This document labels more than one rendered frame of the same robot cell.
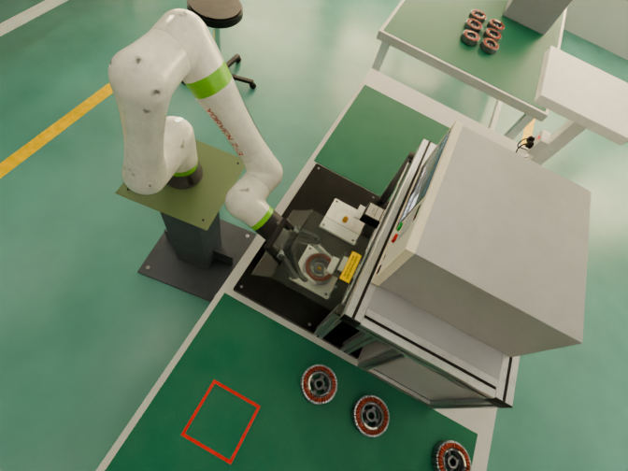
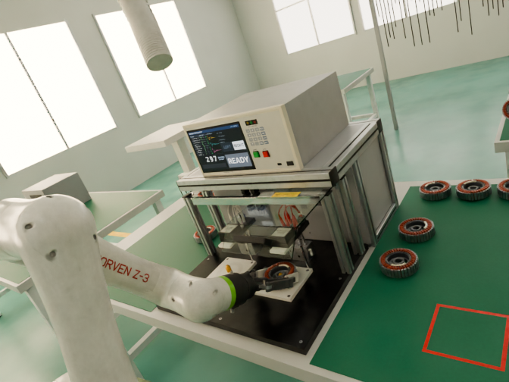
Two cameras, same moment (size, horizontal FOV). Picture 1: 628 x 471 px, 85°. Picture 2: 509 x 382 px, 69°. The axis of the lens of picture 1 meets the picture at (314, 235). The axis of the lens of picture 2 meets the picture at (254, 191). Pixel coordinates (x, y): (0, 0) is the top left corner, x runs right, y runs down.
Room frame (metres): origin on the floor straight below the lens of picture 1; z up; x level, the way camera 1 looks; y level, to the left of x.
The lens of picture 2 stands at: (-0.14, 0.74, 1.51)
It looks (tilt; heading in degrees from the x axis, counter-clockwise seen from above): 21 degrees down; 308
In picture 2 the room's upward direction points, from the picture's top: 20 degrees counter-clockwise
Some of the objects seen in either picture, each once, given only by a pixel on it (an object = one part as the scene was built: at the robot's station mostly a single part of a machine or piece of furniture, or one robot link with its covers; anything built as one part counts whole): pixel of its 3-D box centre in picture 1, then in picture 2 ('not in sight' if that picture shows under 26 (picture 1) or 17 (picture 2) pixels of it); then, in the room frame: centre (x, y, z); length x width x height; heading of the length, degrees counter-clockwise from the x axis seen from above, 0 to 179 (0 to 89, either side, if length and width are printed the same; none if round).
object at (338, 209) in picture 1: (344, 221); (229, 272); (0.74, -0.09, 0.78); 0.15 x 0.15 x 0.01; 84
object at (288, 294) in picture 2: not in sight; (282, 281); (0.50, -0.06, 0.78); 0.15 x 0.15 x 0.01; 84
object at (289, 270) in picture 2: not in sight; (280, 275); (0.50, -0.06, 0.80); 0.11 x 0.11 x 0.04
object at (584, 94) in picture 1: (541, 131); (181, 167); (1.46, -0.74, 0.98); 0.37 x 0.35 x 0.46; 174
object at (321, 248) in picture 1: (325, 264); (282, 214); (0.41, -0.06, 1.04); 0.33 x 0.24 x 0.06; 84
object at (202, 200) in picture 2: (379, 225); (247, 200); (0.61, -0.17, 1.03); 0.62 x 0.01 x 0.03; 174
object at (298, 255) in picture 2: not in sight; (301, 250); (0.49, -0.21, 0.80); 0.08 x 0.05 x 0.06; 174
